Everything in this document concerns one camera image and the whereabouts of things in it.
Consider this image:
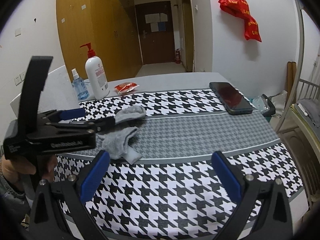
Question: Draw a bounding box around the houndstooth tablecloth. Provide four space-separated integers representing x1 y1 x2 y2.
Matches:
54 87 305 230

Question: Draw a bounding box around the dark brown door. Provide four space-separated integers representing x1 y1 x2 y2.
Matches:
135 0 175 65

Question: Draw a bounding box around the white red pump bottle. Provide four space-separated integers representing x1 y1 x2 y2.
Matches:
79 42 110 100

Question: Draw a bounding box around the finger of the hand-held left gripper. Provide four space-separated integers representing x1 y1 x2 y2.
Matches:
40 108 86 121
46 117 116 134

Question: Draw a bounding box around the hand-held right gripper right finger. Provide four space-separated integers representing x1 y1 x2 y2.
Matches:
211 151 294 240

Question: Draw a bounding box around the light wooden side door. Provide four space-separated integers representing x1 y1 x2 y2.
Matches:
180 0 195 72

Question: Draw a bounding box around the grey sock with light cuff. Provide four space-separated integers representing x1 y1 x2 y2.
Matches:
96 127 142 165

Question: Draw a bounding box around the grey folded bedding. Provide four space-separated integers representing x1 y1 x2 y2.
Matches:
295 99 320 128

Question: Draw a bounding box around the white plastic bag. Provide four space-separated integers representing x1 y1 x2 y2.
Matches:
272 90 288 103

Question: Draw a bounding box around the wooden wardrobe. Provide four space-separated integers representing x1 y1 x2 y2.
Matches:
55 0 143 83

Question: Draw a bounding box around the black smartphone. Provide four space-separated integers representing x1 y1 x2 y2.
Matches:
209 82 254 115

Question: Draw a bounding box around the white foam box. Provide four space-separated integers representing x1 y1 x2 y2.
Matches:
10 65 80 130

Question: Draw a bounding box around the person's left forearm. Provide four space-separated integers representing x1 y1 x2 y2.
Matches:
0 175 27 220

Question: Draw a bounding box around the person's left hand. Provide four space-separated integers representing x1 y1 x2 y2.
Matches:
0 155 58 189

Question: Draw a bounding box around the red snack packet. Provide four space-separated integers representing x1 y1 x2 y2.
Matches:
114 82 140 95

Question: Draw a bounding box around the black handled bag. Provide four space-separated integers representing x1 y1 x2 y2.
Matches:
252 94 276 117

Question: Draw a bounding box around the red plastic bag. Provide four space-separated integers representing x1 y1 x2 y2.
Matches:
218 0 250 16
244 15 262 42

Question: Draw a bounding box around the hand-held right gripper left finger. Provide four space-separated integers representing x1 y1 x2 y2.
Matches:
30 150 111 240

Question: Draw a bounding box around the blue spray bottle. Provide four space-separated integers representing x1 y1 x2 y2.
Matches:
71 68 90 100

